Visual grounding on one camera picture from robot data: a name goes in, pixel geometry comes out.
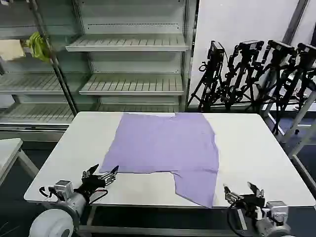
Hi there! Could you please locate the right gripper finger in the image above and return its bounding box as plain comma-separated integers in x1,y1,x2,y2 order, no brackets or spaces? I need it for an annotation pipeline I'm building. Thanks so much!
247,181,265,198
223,183,241,203

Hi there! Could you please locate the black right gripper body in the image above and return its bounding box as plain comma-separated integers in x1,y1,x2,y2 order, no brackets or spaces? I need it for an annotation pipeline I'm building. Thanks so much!
236,193,266,216

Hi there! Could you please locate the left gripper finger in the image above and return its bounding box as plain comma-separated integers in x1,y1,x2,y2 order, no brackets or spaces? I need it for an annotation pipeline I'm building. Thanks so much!
98,165,120,185
82,164,99,179

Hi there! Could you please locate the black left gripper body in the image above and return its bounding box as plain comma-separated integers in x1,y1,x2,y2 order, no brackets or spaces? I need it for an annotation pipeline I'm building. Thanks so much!
74,174,106,198

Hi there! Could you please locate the purple shirt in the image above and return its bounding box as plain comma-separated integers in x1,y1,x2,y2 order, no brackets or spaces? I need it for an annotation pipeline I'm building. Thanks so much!
98,112,221,209

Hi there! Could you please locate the small white side table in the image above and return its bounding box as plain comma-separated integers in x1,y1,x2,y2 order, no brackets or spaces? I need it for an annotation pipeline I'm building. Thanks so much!
0,137,40,189

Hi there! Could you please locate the metal rack pole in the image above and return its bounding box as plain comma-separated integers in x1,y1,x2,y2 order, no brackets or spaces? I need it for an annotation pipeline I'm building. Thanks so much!
29,0,78,117

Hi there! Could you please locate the grey glass-fronted shelf unit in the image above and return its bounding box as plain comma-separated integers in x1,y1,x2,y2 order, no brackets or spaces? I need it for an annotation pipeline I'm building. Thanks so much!
0,0,83,125

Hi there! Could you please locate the white open shelf unit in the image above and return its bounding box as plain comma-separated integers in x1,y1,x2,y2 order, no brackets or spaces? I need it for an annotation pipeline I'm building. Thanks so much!
65,0,199,113

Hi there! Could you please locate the yellow-green cloth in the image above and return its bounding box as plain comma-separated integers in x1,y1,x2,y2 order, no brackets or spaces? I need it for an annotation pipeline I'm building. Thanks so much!
26,31,52,64

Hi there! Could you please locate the beige cardboard box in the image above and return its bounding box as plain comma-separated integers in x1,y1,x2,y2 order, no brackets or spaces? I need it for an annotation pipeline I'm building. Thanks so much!
0,39,27,62

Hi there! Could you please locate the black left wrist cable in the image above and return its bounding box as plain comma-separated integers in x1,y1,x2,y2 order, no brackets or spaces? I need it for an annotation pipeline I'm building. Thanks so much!
87,188,109,206

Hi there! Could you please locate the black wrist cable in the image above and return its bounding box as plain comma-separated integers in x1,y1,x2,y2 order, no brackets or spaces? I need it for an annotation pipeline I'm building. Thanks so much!
226,201,249,237
87,188,109,206

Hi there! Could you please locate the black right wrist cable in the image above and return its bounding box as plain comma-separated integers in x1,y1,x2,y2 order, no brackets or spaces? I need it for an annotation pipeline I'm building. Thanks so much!
226,201,249,237

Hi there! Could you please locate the aluminium profile frame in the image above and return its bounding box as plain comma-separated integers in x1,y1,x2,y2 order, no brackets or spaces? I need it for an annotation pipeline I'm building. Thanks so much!
260,80,316,191

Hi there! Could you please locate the black tripod with camera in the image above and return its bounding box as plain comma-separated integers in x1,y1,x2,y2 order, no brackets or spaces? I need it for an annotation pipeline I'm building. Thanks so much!
187,40,227,112
219,40,264,112
256,39,297,136
293,42,316,106

